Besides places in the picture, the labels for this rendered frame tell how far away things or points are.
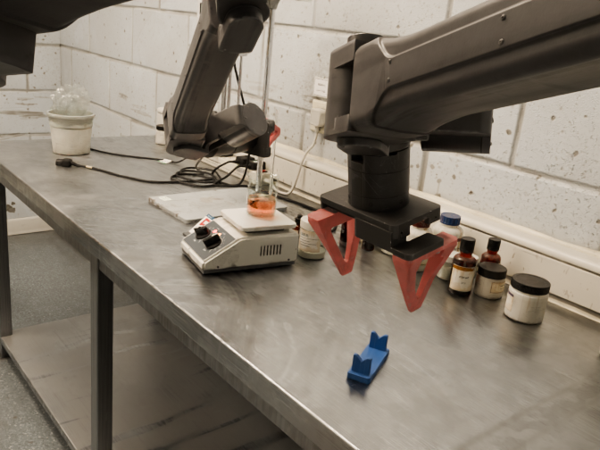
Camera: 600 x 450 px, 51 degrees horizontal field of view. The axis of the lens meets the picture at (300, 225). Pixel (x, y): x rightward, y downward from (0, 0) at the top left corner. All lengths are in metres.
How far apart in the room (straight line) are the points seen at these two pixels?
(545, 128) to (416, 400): 0.66
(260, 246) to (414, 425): 0.52
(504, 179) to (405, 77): 1.00
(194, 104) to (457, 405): 0.55
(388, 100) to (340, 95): 0.08
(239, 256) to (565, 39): 0.97
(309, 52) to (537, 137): 0.73
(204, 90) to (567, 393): 0.67
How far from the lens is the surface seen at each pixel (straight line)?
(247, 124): 1.03
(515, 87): 0.34
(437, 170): 1.49
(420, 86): 0.39
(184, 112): 0.95
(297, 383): 0.89
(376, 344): 0.98
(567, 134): 1.32
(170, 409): 2.00
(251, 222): 1.23
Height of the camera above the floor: 1.22
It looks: 18 degrees down
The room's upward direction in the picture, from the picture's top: 6 degrees clockwise
